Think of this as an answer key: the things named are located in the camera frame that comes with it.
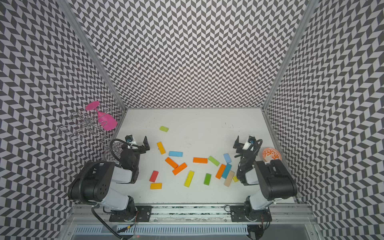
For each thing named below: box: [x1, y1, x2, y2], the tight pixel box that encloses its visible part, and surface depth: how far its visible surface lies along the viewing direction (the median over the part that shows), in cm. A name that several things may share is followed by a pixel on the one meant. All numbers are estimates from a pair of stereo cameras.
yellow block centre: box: [184, 170, 195, 188], surface depth 86 cm
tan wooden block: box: [223, 170, 235, 187], surface depth 86 cm
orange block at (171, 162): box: [165, 157, 179, 169], surface depth 93 cm
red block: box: [149, 170, 159, 183], surface depth 86 cm
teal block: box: [222, 163, 232, 179], surface depth 88 cm
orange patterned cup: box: [262, 147, 282, 162], surface depth 93 cm
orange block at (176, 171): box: [172, 162, 188, 176], surface depth 88 cm
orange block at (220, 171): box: [215, 163, 227, 180], surface depth 89 cm
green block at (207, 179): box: [203, 173, 212, 186], surface depth 86 cm
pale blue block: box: [223, 153, 232, 163], surface depth 96 cm
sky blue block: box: [168, 151, 184, 157], surface depth 96 cm
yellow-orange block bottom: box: [150, 183, 163, 190], surface depth 84 cm
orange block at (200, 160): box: [193, 157, 208, 164], surface depth 93 cm
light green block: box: [208, 155, 220, 167], surface depth 95 cm
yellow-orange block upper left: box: [157, 141, 166, 155], surface depth 98 cm
